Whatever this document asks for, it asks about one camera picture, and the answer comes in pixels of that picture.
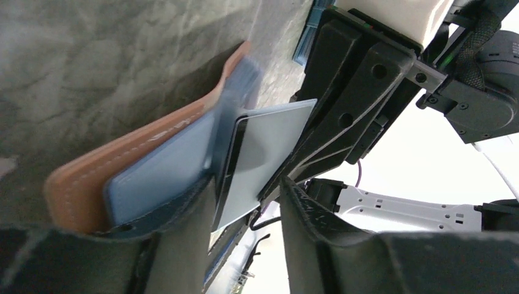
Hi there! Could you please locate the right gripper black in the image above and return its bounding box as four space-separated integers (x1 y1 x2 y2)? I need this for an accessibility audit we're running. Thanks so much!
259 1 452 199

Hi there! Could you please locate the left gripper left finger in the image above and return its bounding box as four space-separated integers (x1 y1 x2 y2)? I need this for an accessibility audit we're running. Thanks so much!
1 176 215 293

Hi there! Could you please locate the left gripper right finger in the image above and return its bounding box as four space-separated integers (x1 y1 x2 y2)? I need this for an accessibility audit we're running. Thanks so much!
280 178 518 293

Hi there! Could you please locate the grey credit card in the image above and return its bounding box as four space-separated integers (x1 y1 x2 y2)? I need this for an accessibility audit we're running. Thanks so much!
212 99 317 231

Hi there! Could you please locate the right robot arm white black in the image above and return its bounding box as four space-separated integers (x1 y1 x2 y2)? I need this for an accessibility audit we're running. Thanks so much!
258 1 518 232

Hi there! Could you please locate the blue card holder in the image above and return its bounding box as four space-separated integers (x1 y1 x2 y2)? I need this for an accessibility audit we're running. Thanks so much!
293 0 335 67

